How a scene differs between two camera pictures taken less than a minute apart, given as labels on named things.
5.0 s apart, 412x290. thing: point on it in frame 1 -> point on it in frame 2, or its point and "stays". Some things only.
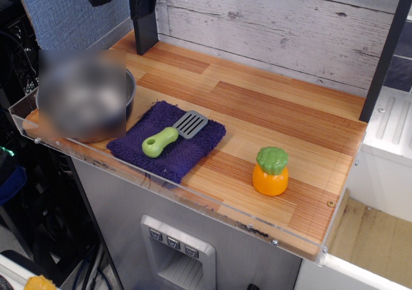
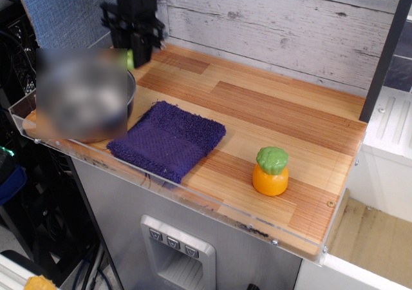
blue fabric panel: [63, 19] stays
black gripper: [143, 1] -> [133, 21]
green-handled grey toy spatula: [187, 127] -> [130, 59]
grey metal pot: [87, 105] stays
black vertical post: [387, 53] stays
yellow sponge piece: [39, 282] stays
